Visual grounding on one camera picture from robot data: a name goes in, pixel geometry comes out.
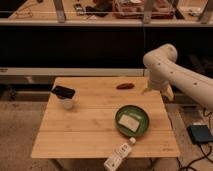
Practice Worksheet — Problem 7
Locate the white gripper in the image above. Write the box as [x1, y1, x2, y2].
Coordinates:
[142, 73, 174, 101]

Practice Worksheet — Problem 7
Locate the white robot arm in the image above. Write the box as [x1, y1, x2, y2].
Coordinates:
[143, 44, 213, 112]

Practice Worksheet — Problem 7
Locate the brown sausage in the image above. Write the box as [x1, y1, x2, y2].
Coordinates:
[116, 83, 135, 90]

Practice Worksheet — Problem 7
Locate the green round plate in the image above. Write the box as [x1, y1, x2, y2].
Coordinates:
[115, 105, 149, 137]

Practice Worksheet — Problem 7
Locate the white sponge block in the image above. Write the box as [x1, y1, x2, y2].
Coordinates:
[119, 115, 140, 132]

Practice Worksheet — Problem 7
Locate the blue box on floor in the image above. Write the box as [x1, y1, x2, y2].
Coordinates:
[187, 125, 213, 144]

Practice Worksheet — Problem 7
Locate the white plastic bottle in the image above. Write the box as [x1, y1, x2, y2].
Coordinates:
[104, 137, 136, 171]

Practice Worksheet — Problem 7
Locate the wooden folding table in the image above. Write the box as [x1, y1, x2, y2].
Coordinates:
[31, 77, 180, 159]

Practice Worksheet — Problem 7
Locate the wicker tray on shelf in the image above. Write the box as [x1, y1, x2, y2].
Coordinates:
[113, 0, 175, 19]

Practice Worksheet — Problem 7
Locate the clear plastic cup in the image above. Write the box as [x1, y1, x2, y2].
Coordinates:
[60, 98, 74, 110]

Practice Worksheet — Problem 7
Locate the black smartphone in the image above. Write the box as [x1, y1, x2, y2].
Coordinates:
[51, 86, 75, 99]

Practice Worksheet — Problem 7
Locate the black device on shelf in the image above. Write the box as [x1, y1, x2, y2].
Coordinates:
[86, 2, 112, 17]

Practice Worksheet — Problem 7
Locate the metal shelf rack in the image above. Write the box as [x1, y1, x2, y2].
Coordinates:
[0, 0, 213, 27]

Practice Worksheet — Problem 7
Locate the black cable on floor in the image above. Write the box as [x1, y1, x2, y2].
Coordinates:
[176, 142, 213, 171]

